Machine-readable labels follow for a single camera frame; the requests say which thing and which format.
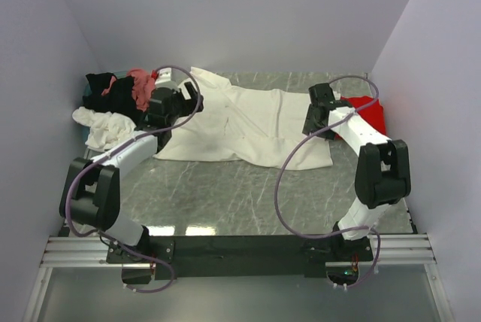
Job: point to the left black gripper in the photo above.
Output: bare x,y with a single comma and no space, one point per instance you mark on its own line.
188,104

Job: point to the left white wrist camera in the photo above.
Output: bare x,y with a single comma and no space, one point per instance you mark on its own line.
164,79

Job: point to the teal plastic basket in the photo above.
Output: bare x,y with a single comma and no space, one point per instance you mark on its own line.
86,92

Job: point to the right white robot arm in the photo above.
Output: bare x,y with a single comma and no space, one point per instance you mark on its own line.
382,176

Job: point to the white t-shirt black trim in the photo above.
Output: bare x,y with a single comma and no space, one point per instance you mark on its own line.
105,130

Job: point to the cream white t-shirt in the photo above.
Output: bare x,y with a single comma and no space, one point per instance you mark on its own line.
261,127

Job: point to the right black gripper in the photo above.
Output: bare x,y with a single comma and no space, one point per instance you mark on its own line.
309,126

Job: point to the aluminium frame rail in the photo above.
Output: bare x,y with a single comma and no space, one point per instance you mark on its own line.
74,282

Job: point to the folded red t-shirt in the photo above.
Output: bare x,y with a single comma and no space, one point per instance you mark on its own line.
368,115

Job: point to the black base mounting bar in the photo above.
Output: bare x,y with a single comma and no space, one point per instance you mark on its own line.
257,255

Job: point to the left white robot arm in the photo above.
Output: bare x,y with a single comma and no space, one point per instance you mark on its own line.
92,191

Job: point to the pink t-shirt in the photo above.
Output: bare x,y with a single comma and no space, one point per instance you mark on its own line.
143,87

